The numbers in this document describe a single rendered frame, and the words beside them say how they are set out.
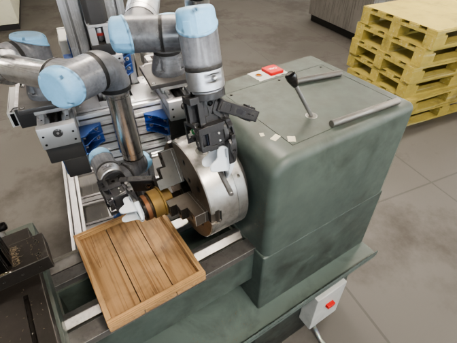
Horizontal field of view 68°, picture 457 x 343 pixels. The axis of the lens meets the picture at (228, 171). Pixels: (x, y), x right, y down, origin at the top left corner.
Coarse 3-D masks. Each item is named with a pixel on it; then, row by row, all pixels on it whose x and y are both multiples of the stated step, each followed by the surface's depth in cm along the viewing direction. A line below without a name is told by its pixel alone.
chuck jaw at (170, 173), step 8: (160, 152) 99; (168, 152) 100; (160, 160) 102; (168, 160) 100; (176, 160) 101; (160, 168) 99; (168, 168) 100; (176, 168) 101; (160, 176) 101; (168, 176) 100; (176, 176) 101; (160, 184) 99; (168, 184) 100
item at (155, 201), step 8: (152, 192) 98; (160, 192) 98; (168, 192) 100; (144, 200) 96; (152, 200) 96; (160, 200) 97; (144, 208) 95; (152, 208) 97; (160, 208) 97; (168, 208) 98; (152, 216) 98
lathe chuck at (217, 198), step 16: (176, 144) 97; (192, 144) 96; (192, 160) 92; (192, 176) 95; (208, 176) 91; (192, 192) 100; (208, 192) 91; (224, 192) 93; (208, 208) 93; (224, 208) 95; (192, 224) 112; (208, 224) 98; (224, 224) 99
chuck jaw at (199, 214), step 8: (168, 200) 98; (176, 200) 98; (184, 200) 98; (192, 200) 98; (176, 208) 98; (184, 208) 95; (192, 208) 95; (200, 208) 95; (184, 216) 97; (192, 216) 95; (200, 216) 94; (208, 216) 96; (216, 216) 95; (200, 224) 95
